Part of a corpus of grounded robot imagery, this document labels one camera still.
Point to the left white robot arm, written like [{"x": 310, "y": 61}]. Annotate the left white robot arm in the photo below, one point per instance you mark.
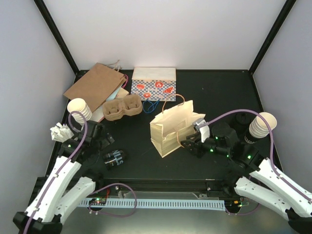
[{"x": 55, "y": 202}]

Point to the right black frame post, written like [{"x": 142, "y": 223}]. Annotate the right black frame post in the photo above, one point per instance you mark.
[{"x": 284, "y": 12}]

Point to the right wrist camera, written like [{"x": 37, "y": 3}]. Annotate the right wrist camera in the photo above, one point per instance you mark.
[{"x": 201, "y": 126}]

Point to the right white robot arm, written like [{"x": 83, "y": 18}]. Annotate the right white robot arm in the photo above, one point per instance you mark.
[{"x": 254, "y": 176}]

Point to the left white cup stack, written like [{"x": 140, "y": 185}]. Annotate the left white cup stack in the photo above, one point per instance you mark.
[{"x": 79, "y": 105}]

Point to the blue checkered bakery bag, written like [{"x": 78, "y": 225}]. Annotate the blue checkered bakery bag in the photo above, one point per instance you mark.
[{"x": 154, "y": 85}]

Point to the cream paper bag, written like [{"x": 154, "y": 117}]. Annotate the cream paper bag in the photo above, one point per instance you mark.
[{"x": 172, "y": 125}]

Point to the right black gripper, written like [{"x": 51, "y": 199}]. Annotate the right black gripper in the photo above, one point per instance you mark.
[{"x": 196, "y": 145}]

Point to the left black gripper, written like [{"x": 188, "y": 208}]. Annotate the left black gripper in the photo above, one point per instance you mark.
[{"x": 106, "y": 142}]

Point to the right white cup stack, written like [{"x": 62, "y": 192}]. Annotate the right white cup stack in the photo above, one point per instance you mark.
[{"x": 258, "y": 128}]

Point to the small green circuit board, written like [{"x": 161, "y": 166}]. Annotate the small green circuit board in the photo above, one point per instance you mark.
[{"x": 97, "y": 201}]

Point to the brown kraft paper bag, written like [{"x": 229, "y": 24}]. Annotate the brown kraft paper bag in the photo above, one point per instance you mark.
[{"x": 96, "y": 85}]

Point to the crumpled white paper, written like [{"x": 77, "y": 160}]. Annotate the crumpled white paper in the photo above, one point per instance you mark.
[{"x": 61, "y": 133}]

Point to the light blue cable duct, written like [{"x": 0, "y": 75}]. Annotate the light blue cable duct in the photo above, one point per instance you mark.
[{"x": 216, "y": 205}]

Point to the white cup stack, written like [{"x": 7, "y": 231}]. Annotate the white cup stack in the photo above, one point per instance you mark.
[
  {"x": 258, "y": 128},
  {"x": 79, "y": 105}
]

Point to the left black frame post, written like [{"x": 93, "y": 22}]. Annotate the left black frame post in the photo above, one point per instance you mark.
[{"x": 40, "y": 4}]

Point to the black frame post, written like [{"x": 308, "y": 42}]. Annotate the black frame post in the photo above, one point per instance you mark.
[
  {"x": 284, "y": 12},
  {"x": 40, "y": 4}
]

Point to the light blue paper bag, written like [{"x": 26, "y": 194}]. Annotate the light blue paper bag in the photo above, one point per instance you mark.
[{"x": 118, "y": 93}]

